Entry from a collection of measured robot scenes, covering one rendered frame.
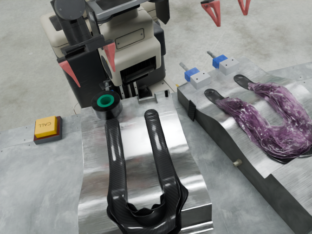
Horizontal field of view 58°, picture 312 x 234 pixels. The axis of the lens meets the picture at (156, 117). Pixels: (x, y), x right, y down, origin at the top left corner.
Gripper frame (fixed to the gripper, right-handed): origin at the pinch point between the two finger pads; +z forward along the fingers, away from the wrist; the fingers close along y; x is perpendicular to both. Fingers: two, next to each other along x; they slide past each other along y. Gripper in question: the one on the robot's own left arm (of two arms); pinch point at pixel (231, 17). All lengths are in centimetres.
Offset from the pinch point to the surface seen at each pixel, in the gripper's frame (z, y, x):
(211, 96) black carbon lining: 18.3, -14.5, -3.5
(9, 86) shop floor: 19, -91, 182
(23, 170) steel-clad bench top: 18, -71, 8
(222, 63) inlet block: 12.0, -5.5, 1.6
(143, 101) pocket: 13.0, -32.9, 3.0
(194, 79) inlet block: 12.5, -16.5, 0.7
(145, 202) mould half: 21, -47, -27
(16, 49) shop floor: -4, -77, 227
